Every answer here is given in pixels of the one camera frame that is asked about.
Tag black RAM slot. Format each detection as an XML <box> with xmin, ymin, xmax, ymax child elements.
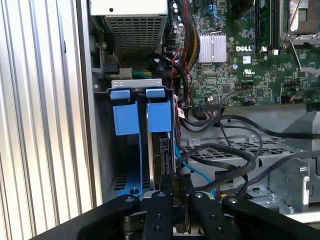
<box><xmin>272</xmin><ymin>0</ymin><xmax>280</xmax><ymax>52</ymax></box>
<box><xmin>278</xmin><ymin>0</ymin><xmax>286</xmax><ymax>55</ymax></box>

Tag dark grey PC case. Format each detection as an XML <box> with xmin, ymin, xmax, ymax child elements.
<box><xmin>74</xmin><ymin>0</ymin><xmax>320</xmax><ymax>226</ymax></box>

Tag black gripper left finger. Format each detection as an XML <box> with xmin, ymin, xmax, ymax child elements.
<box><xmin>29</xmin><ymin>174</ymin><xmax>175</xmax><ymax>240</ymax></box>

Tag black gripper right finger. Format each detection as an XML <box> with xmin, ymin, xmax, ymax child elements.
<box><xmin>183</xmin><ymin>173</ymin><xmax>320</xmax><ymax>240</ymax></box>

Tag perforated metal drive cage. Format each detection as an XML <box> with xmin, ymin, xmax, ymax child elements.
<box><xmin>179</xmin><ymin>134</ymin><xmax>316</xmax><ymax>218</ymax></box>

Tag silver power supply unit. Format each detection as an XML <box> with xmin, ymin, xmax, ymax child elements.
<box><xmin>89</xmin><ymin>0</ymin><xmax>169</xmax><ymax>58</ymax></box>

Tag silver finned chipset heatsink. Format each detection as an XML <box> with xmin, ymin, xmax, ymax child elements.
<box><xmin>198</xmin><ymin>31</ymin><xmax>228</xmax><ymax>64</ymax></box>

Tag metal disk bay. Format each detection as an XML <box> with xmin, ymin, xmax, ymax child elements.
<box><xmin>92</xmin><ymin>78</ymin><xmax>179</xmax><ymax>198</ymax></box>

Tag thin metal locking lever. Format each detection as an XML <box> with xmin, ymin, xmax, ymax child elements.
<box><xmin>288</xmin><ymin>0</ymin><xmax>303</xmax><ymax>34</ymax></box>

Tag black disk power wire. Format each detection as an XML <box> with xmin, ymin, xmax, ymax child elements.
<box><xmin>178</xmin><ymin>141</ymin><xmax>257</xmax><ymax>193</ymax></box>

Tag red white cable label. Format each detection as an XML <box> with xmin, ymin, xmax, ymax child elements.
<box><xmin>176</xmin><ymin>107</ymin><xmax>187</xmax><ymax>121</ymax></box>

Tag CPU socket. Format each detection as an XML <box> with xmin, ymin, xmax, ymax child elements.
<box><xmin>287</xmin><ymin>0</ymin><xmax>320</xmax><ymax>51</ymax></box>

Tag multicolour front panel wires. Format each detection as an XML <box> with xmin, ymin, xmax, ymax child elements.
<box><xmin>199</xmin><ymin>101</ymin><xmax>226</xmax><ymax>121</ymax></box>

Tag hard disk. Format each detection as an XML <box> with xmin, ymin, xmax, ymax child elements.
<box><xmin>109</xmin><ymin>87</ymin><xmax>177</xmax><ymax>198</ymax></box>

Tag long black case cable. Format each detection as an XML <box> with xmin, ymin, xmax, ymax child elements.
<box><xmin>182</xmin><ymin>113</ymin><xmax>320</xmax><ymax>141</ymax></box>
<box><xmin>237</xmin><ymin>149</ymin><xmax>320</xmax><ymax>196</ymax></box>

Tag light blue disk wire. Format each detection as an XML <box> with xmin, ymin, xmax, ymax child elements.
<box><xmin>173</xmin><ymin>139</ymin><xmax>218</xmax><ymax>198</ymax></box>

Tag green Dell motherboard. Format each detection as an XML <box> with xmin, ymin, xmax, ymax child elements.
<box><xmin>163</xmin><ymin>0</ymin><xmax>320</xmax><ymax>108</ymax></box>

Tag red black yellow wire bundle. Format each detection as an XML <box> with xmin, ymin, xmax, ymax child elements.
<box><xmin>172</xmin><ymin>0</ymin><xmax>201</xmax><ymax>83</ymax></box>

